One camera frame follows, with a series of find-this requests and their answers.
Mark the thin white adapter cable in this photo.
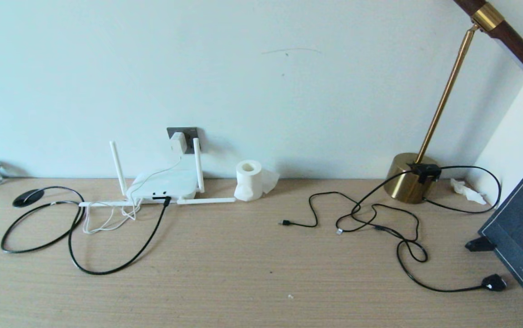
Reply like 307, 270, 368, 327
81, 154, 184, 235

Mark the white power adapter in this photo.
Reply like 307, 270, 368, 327
170, 132, 188, 154

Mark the white router with antennas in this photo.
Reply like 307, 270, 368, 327
78, 138, 237, 208

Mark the black ethernet cable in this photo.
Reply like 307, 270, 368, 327
68, 196, 172, 276

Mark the white toilet paper roll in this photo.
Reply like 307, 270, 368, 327
233, 159, 280, 202

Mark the brass desk lamp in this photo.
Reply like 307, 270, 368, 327
385, 0, 523, 205

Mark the crumpled white tissue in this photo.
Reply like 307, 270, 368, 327
452, 178, 489, 205

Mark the black oval puck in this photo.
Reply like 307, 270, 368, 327
12, 189, 46, 208

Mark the thin black USB cable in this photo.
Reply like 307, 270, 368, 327
278, 191, 421, 244

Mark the grey wall socket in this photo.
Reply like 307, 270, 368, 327
167, 127, 200, 154

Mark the black inline cord switch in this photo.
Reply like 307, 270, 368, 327
407, 163, 442, 184

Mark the black looped cable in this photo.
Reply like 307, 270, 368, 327
0, 185, 86, 254

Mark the black lamp power cable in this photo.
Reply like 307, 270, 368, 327
335, 165, 508, 293

